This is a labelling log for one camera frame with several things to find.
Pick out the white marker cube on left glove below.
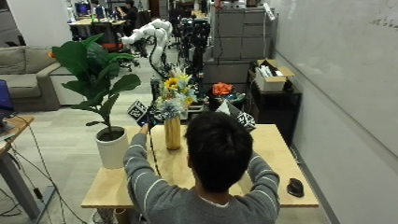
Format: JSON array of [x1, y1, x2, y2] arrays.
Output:
[[125, 99, 150, 122]]

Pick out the grey storage cabinets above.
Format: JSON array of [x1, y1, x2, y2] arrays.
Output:
[[210, 7, 275, 62]]

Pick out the black robot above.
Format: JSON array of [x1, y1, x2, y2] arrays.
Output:
[[178, 17, 212, 94]]

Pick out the white marker cube on right glove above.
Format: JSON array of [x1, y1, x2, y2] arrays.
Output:
[[215, 100, 256, 132]]

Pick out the white marker cube on glove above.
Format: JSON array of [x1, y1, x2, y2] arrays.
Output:
[[215, 100, 256, 132], [125, 99, 150, 122]]

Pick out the black shelf unit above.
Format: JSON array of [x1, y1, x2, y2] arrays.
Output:
[[246, 69, 303, 146]]

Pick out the whiteboard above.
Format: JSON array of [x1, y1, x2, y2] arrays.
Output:
[[271, 0, 398, 158]]

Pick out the wooden office desk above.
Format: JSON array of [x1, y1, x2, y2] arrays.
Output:
[[66, 17, 127, 43]]

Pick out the black cable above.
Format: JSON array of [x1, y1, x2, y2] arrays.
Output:
[[7, 116, 87, 224]]

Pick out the wooden side desk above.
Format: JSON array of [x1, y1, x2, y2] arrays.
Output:
[[0, 115, 57, 222]]

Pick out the large-leaved green plant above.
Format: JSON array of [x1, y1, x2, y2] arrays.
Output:
[[50, 33, 142, 132]]

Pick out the black computer mouse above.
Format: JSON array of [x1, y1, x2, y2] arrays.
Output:
[[286, 177, 306, 199]]

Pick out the the person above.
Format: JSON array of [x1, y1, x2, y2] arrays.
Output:
[[122, 111, 280, 224]]

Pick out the bouquet of yellow and blue flowers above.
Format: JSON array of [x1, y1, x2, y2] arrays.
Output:
[[154, 67, 199, 120]]

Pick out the laptop with blue screen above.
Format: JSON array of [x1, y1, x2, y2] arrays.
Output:
[[0, 79, 17, 125]]

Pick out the grey sofa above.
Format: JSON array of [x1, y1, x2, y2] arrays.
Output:
[[0, 46, 85, 112]]

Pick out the yellow ribbed vase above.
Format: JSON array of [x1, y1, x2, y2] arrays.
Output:
[[162, 115, 182, 151]]

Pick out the open cardboard box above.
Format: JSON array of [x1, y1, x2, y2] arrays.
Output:
[[254, 59, 295, 92]]

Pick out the white plant pot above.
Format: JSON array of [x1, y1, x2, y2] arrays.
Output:
[[94, 125, 130, 170]]

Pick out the orange flower bunch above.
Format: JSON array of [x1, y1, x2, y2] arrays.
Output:
[[211, 81, 235, 97]]

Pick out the person's left hand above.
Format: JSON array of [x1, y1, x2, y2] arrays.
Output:
[[138, 112, 161, 132]]

